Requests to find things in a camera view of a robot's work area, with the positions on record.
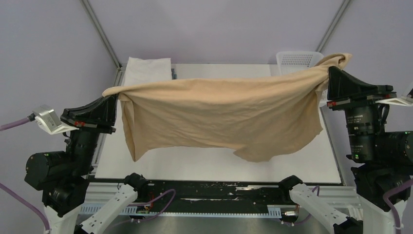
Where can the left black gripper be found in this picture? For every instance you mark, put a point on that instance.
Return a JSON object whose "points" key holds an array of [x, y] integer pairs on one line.
{"points": [[99, 114]]}

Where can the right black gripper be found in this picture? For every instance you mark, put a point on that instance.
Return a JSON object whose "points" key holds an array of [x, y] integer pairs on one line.
{"points": [[343, 88]]}

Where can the beige t shirt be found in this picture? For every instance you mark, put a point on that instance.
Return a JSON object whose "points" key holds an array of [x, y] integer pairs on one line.
{"points": [[258, 118]]}

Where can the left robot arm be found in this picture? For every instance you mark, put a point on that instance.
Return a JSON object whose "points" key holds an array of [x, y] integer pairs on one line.
{"points": [[61, 176]]}

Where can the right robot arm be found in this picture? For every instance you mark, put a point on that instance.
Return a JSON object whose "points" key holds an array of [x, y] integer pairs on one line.
{"points": [[384, 171]]}

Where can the white plastic basket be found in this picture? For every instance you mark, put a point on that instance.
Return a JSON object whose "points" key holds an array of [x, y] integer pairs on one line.
{"points": [[294, 61]]}

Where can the blue-grey folded t shirt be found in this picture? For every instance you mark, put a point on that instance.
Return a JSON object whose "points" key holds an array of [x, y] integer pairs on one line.
{"points": [[174, 75]]}

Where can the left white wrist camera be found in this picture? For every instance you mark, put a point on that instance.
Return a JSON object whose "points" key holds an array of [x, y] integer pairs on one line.
{"points": [[47, 119]]}

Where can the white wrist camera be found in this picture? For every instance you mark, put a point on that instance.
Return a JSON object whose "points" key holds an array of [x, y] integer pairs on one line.
{"points": [[406, 99], [47, 119]]}

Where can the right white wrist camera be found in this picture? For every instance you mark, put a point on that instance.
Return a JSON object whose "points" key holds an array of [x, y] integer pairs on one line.
{"points": [[406, 99]]}

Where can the right aluminium frame post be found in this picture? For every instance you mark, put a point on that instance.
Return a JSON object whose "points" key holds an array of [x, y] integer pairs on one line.
{"points": [[333, 25]]}

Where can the aluminium frame post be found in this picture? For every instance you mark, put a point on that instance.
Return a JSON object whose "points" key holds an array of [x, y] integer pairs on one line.
{"points": [[333, 25], [100, 31]]}

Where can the left aluminium frame post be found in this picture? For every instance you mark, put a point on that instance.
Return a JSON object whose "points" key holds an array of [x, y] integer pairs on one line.
{"points": [[100, 31]]}

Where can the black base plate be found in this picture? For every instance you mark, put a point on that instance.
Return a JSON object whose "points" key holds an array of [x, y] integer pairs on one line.
{"points": [[214, 196]]}

